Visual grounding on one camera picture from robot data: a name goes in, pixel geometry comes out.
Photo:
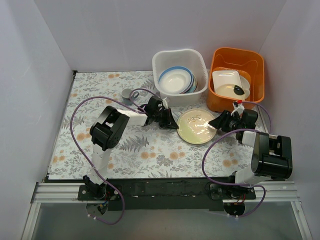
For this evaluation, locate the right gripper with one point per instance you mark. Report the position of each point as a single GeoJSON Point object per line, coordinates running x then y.
{"type": "Point", "coordinates": [225, 121]}

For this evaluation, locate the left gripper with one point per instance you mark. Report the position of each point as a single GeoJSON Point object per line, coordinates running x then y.
{"type": "Point", "coordinates": [163, 117]}

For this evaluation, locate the pale green plate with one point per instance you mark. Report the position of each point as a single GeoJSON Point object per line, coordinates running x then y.
{"type": "Point", "coordinates": [194, 127]}

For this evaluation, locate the lavender blue plate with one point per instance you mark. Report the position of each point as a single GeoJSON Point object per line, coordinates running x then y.
{"type": "Point", "coordinates": [162, 73]}

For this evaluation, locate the pink plate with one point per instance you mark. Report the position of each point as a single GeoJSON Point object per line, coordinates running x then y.
{"type": "Point", "coordinates": [189, 91]}

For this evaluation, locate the teal embossed plate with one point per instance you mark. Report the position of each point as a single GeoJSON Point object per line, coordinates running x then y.
{"type": "Point", "coordinates": [195, 85]}

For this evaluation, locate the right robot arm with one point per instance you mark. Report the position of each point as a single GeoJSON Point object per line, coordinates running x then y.
{"type": "Point", "coordinates": [271, 156]}

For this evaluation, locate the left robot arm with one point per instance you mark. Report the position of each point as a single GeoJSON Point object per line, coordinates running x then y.
{"type": "Point", "coordinates": [108, 129]}

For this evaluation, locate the white plastic bin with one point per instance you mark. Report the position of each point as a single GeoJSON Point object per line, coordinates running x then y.
{"type": "Point", "coordinates": [193, 61]}

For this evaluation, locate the white round dish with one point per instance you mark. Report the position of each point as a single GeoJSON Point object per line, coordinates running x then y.
{"type": "Point", "coordinates": [238, 92]}

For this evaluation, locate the white square dish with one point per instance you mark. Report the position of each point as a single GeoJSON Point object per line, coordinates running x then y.
{"type": "Point", "coordinates": [223, 77]}

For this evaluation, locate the grey-blue mug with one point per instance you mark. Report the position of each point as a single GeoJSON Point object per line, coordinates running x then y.
{"type": "Point", "coordinates": [126, 98]}

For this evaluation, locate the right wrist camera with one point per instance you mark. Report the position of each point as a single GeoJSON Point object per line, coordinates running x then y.
{"type": "Point", "coordinates": [238, 108]}

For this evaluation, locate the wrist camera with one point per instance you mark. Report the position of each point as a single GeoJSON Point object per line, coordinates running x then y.
{"type": "Point", "coordinates": [238, 108]}
{"type": "Point", "coordinates": [165, 103]}

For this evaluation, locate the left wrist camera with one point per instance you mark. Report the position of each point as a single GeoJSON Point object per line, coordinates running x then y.
{"type": "Point", "coordinates": [165, 103]}

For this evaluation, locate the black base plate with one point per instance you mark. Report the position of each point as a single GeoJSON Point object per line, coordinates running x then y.
{"type": "Point", "coordinates": [162, 193]}

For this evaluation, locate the aluminium rail frame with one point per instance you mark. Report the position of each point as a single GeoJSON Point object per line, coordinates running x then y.
{"type": "Point", "coordinates": [69, 192]}

